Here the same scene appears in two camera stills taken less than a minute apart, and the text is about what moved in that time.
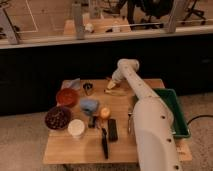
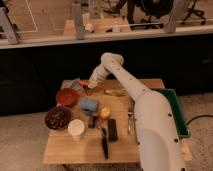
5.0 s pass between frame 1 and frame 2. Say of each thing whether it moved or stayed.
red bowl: stayed
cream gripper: moved
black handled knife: stayed
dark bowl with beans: stayed
